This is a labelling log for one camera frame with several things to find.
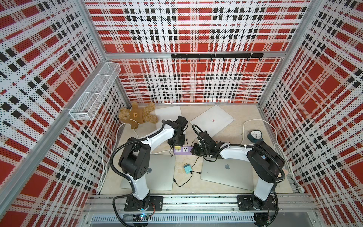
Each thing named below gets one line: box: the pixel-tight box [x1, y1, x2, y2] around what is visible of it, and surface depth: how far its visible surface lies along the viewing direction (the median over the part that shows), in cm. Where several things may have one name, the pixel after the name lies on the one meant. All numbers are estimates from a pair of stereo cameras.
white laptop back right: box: [190, 104, 235, 137], surface depth 114 cm
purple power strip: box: [173, 146, 194, 156], surface depth 92 cm
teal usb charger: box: [183, 163, 192, 175], surface depth 86 cm
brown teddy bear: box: [118, 101, 159, 130], surface depth 106 cm
